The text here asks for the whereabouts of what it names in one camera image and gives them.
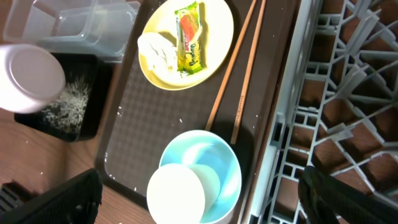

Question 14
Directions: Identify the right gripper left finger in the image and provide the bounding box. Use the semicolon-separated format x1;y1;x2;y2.
1;169;103;224

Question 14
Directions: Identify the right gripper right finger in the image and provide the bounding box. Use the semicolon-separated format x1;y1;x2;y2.
298;166;397;224

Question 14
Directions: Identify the white cup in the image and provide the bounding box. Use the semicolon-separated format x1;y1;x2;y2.
147;164;221;224

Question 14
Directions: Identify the pink white bowl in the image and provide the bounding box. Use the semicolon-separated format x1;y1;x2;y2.
1;44;66;114

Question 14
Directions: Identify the light blue bowl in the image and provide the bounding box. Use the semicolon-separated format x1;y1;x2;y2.
159;130;243;223

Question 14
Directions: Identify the white napkin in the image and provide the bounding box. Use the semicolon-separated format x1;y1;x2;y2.
137;32;177;75

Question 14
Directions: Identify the green orange snack wrapper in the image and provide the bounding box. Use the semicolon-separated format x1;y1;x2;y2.
174;1;203;76

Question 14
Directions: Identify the yellow plate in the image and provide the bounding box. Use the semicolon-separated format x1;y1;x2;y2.
139;0;234;90

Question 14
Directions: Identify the grey dishwasher rack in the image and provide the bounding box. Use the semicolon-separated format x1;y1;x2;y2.
243;0;397;223

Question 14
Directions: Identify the black plastic tray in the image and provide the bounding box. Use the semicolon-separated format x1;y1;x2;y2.
14;53;113;142

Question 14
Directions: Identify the spilled rice pile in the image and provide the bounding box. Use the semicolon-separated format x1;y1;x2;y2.
41;77;91;134

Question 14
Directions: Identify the brown serving tray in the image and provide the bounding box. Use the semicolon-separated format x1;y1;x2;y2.
95;0;300;223

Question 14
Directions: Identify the right wooden chopstick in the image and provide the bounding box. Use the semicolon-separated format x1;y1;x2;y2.
230;0;267;144

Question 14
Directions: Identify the wooden chopstick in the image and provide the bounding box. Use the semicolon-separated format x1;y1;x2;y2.
205;0;257;131
230;0;267;144

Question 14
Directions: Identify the left wooden chopstick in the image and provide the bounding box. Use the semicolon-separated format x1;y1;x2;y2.
205;0;257;131

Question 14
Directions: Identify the clear plastic bin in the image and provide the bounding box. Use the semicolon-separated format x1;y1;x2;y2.
2;0;141;63

